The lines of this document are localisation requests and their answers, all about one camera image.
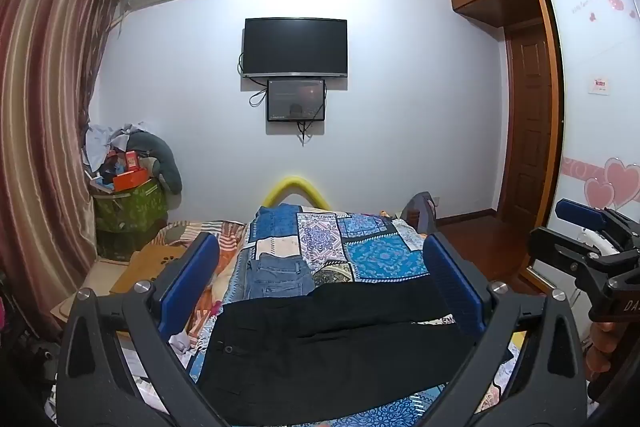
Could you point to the white heart-print sliding door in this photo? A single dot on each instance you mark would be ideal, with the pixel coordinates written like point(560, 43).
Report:
point(595, 132)

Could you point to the small red carton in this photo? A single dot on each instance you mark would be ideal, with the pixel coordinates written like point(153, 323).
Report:
point(132, 161)

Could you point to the blue jeans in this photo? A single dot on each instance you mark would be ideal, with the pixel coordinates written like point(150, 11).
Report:
point(277, 277)

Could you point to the brown wooden door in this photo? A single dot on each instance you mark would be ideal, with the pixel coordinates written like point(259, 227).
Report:
point(527, 122)

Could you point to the blue patchwork blanket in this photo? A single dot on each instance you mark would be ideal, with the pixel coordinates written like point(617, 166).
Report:
point(380, 252)

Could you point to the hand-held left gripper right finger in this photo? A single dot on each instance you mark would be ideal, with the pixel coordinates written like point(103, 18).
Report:
point(452, 287)

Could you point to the striped brown curtain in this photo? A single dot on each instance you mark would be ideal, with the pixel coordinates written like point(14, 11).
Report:
point(40, 132)

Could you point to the grey backpack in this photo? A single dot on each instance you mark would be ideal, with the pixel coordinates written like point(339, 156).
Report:
point(422, 212)

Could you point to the orange-red box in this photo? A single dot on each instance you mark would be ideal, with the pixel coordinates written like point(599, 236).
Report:
point(131, 180)

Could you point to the pale blue clothes pile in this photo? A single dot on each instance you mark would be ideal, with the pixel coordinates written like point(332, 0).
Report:
point(105, 139)

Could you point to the red and white door sticker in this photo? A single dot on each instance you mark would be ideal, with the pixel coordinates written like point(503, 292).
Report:
point(599, 85)

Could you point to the green patterned storage box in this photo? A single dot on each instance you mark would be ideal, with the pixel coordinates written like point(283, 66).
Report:
point(130, 217)

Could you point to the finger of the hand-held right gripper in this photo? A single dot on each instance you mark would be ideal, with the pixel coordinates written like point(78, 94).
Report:
point(580, 213)
point(560, 247)

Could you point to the person's right hand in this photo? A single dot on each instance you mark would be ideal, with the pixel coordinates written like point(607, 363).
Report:
point(600, 347)

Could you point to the small black wall monitor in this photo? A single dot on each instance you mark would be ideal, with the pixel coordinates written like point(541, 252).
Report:
point(295, 99)

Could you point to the wall-mounted black television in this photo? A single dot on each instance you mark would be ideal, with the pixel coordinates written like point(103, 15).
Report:
point(295, 47)

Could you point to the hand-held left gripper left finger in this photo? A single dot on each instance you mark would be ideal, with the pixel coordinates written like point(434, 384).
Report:
point(190, 282)

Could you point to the yellow foam tube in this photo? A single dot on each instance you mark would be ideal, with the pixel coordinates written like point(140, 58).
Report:
point(295, 184)

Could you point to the orange striped bedsheet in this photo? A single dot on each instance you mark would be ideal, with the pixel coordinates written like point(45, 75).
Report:
point(227, 232)

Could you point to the black pants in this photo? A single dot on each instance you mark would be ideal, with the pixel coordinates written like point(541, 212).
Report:
point(325, 347)

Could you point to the brown cardboard sheet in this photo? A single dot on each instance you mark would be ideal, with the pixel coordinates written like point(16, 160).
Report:
point(150, 267)

